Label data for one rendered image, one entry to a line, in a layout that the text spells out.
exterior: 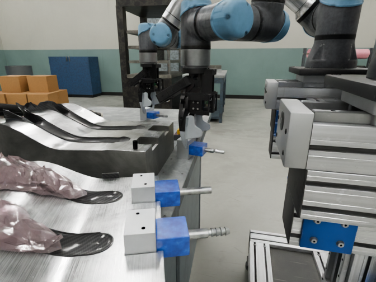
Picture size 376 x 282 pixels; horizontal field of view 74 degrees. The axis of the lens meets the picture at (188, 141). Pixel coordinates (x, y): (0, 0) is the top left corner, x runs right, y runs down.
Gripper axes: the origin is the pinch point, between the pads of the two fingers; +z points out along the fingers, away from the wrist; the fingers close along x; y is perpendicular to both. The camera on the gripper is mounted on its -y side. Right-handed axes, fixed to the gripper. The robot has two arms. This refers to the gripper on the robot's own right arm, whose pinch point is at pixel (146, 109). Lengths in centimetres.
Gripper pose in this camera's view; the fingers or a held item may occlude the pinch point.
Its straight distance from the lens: 115.7
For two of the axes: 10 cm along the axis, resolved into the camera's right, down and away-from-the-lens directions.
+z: 0.0, 9.5, 3.2
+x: 5.0, -2.7, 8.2
